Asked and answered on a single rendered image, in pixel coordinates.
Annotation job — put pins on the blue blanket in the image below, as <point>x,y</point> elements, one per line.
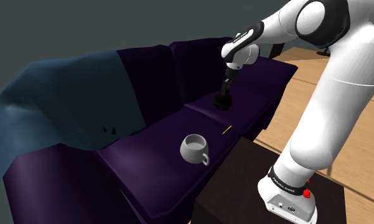
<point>66,93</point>

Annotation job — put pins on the dark purple sofa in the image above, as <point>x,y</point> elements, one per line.
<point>162,155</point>

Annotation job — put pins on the black round pot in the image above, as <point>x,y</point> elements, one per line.
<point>222,102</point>

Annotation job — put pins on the grey mug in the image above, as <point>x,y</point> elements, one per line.
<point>191,152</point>

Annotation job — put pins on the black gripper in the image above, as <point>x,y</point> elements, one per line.
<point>229,77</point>

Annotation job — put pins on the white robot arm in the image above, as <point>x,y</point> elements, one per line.
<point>339,93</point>

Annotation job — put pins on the thin yellow pencil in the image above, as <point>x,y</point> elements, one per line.
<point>226,130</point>

